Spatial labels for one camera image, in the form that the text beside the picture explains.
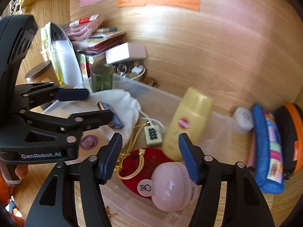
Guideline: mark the cream jar with clear lid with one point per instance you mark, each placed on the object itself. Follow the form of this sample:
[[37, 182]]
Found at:
[[90, 143]]

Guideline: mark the blue patchwork pencil case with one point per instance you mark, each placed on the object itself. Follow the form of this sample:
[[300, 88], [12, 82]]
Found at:
[[268, 157]]

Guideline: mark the green glass spray bottle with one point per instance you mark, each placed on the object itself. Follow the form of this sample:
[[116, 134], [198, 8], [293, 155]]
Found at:
[[101, 77]]

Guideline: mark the green spray bottle background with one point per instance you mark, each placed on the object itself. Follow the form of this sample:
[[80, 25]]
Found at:
[[47, 49]]

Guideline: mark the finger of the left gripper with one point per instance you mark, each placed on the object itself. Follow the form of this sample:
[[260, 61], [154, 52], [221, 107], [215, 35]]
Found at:
[[30, 96], [43, 130]]

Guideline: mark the black orange zip pouch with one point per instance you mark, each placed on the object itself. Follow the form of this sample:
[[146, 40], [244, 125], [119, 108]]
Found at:
[[289, 123]]

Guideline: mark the red charm with gold ribbon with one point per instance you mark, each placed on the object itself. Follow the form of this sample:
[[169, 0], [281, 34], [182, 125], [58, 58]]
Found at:
[[142, 165]]

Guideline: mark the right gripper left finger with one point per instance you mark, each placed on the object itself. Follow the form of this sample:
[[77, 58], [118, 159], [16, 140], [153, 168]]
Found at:
[[55, 203]]

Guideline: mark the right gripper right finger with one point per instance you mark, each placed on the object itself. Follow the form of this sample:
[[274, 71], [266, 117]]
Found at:
[[245, 204]]

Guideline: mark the clear plastic storage bin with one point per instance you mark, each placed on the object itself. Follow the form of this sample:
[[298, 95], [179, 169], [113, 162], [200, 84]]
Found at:
[[122, 197]]

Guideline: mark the pink packet with red label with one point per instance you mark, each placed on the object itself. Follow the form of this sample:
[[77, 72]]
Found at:
[[82, 29]]

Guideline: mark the small bowl of trinkets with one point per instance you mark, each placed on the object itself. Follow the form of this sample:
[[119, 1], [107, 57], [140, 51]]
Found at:
[[134, 70]]

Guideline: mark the mahjong tile charm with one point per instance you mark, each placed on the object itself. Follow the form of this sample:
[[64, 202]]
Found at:
[[153, 136]]

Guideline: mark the white round tape roll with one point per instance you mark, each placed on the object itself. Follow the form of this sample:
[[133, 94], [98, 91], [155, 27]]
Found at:
[[243, 120]]

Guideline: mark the stack of books and packets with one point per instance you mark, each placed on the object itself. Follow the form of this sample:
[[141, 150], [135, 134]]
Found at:
[[94, 47]]

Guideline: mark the brown mug with lid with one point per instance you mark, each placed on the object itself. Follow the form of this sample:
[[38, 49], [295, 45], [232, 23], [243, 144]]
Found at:
[[43, 72]]

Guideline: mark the pink macaron-shaped case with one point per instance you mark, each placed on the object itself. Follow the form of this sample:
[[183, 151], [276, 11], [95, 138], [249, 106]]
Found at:
[[170, 187]]

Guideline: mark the left hand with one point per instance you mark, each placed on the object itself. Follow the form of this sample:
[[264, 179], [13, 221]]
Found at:
[[21, 171]]

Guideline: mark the gold sunscreen bottle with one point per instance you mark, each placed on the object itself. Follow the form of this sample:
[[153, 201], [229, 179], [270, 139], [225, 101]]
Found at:
[[191, 117]]

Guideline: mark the white drawstring pouch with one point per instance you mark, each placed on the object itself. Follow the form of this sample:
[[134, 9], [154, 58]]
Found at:
[[125, 107]]

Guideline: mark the fruit pattern booklet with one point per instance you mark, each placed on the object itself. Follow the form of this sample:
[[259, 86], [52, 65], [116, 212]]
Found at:
[[83, 65]]

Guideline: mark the white rectangular box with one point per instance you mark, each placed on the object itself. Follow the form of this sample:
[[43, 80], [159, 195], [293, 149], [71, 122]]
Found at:
[[125, 52]]

